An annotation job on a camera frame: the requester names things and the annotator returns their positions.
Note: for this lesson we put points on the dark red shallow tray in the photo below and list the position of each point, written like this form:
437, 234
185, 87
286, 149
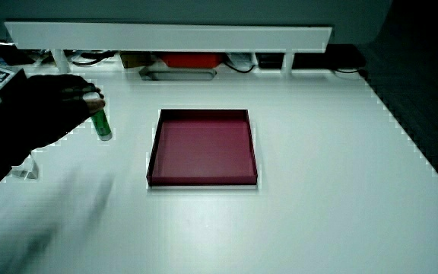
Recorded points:
203, 150

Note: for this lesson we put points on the white desk shelf riser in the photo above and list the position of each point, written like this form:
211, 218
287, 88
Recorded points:
165, 38

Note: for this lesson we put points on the orange box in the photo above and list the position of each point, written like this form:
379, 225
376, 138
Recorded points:
191, 60

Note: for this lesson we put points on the white plastic bag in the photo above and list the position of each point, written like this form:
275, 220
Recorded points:
242, 59

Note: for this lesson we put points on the small clear plastic stand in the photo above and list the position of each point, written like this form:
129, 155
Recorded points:
27, 171

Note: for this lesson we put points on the brown cardboard box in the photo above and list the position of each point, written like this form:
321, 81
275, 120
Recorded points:
135, 59

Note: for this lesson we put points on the green glue stick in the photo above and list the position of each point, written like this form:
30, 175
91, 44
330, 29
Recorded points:
102, 125

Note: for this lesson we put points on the person's left hand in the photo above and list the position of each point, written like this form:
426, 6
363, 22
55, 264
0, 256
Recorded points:
44, 110

